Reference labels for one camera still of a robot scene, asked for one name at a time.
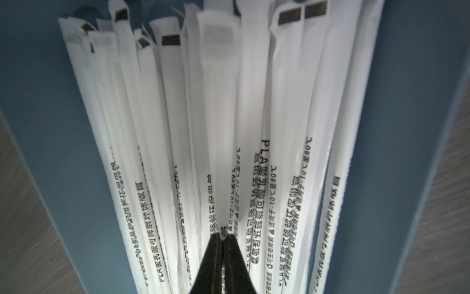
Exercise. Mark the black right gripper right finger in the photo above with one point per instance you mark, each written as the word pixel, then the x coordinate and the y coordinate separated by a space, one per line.
pixel 237 279

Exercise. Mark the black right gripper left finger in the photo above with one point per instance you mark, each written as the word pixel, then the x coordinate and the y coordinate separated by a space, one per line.
pixel 209 277

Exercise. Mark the white straw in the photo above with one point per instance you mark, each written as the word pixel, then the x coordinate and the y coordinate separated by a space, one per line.
pixel 220 54
pixel 344 141
pixel 74 30

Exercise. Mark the blue storage tray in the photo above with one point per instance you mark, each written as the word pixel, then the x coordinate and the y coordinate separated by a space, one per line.
pixel 405 220

